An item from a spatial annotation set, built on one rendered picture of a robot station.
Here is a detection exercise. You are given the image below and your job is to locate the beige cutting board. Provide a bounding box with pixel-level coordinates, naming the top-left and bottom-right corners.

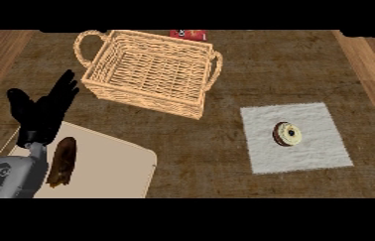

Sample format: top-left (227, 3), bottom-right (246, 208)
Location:
top-left (0, 120), bottom-right (158, 199)

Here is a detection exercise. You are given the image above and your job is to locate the brown cupcake with cream top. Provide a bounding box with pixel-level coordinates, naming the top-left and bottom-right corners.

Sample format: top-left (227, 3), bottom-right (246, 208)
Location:
top-left (272, 121), bottom-right (303, 148)

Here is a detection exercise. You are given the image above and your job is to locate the brown woven table mat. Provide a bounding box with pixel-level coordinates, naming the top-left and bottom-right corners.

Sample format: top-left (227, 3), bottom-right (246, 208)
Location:
top-left (0, 30), bottom-right (375, 199)

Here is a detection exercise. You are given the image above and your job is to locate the red can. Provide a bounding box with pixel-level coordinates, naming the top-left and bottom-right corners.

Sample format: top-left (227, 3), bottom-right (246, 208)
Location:
top-left (168, 30), bottom-right (208, 43)

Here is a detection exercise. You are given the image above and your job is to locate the tan wicker basket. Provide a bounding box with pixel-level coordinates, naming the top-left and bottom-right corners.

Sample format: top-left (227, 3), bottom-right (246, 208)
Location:
top-left (74, 30), bottom-right (224, 121)

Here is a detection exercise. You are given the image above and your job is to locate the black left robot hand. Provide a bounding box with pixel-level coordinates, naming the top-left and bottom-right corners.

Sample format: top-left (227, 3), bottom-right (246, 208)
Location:
top-left (6, 69), bottom-right (81, 148)

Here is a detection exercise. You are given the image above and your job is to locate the white cloth placemat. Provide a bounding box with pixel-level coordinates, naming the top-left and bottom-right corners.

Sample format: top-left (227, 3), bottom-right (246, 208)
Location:
top-left (239, 101), bottom-right (354, 176)

